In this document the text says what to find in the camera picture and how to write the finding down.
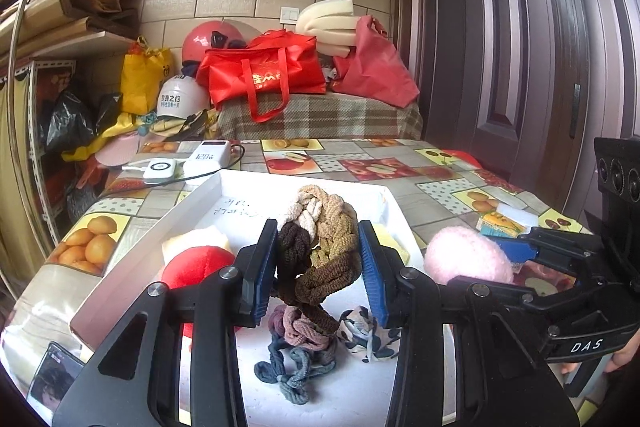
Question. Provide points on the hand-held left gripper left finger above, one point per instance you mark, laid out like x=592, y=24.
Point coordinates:
x=257, y=277

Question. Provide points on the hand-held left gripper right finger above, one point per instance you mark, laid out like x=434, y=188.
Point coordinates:
x=375, y=277

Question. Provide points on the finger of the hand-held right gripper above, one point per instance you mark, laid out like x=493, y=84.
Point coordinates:
x=545, y=302
x=517, y=249

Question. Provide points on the pink fluffy ball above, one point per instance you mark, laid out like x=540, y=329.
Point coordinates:
x=465, y=257

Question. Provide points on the brown beige braided hair band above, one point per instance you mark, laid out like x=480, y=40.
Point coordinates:
x=325, y=252

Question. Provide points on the white box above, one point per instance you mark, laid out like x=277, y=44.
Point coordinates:
x=240, y=207

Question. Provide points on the person's right hand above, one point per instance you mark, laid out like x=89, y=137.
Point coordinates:
x=627, y=357

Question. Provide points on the small colourful carton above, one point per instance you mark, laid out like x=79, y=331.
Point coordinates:
x=500, y=224

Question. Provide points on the white paper piece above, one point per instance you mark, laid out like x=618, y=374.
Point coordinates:
x=522, y=213

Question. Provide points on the patterned fabric scrunchie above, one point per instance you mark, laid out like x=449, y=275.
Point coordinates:
x=365, y=337

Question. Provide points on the red plush ball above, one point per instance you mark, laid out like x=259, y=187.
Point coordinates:
x=195, y=267

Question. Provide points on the mauve braided hair band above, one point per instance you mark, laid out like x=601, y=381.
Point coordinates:
x=300, y=332

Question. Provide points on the cream sponge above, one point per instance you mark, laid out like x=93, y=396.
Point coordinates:
x=200, y=237

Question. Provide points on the fruit-printed tablecloth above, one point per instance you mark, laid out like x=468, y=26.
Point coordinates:
x=435, y=187

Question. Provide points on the red cloth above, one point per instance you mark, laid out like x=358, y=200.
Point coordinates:
x=460, y=158

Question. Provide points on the grey blue braided hair band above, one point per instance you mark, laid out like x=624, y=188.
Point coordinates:
x=295, y=382

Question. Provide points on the large white power bank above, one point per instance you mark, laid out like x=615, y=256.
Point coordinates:
x=205, y=159

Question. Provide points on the small white power bank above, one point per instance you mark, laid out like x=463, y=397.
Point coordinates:
x=160, y=169

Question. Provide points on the plaid cloth cover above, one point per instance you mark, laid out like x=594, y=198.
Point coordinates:
x=325, y=117

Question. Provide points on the pink round fan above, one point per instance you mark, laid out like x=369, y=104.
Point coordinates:
x=117, y=154

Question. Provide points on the white helmet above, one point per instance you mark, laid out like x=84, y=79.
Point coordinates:
x=180, y=99

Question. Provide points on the yellow cloth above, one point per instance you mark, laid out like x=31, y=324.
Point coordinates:
x=115, y=132

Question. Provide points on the shiny red tote bag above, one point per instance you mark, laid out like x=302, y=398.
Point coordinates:
x=270, y=72

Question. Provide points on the red cloth bag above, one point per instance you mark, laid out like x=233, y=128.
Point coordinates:
x=375, y=67

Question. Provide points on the black smartphone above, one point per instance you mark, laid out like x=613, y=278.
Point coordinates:
x=55, y=377

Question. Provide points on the yellow shopping bag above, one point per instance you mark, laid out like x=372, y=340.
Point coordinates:
x=142, y=79

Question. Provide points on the red helmet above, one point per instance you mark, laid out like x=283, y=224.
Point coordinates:
x=205, y=42

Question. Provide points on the black plastic bag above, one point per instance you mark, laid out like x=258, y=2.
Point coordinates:
x=70, y=122

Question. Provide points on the metal shelf rack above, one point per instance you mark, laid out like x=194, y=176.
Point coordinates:
x=35, y=157

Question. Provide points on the white foam roll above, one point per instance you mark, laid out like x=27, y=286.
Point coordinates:
x=325, y=24

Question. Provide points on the brown cardboard pieces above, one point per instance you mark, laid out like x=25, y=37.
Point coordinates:
x=95, y=2

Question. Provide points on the curved chrome tube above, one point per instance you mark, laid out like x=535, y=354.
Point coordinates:
x=20, y=17

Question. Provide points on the white wall switch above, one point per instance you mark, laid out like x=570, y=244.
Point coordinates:
x=290, y=14

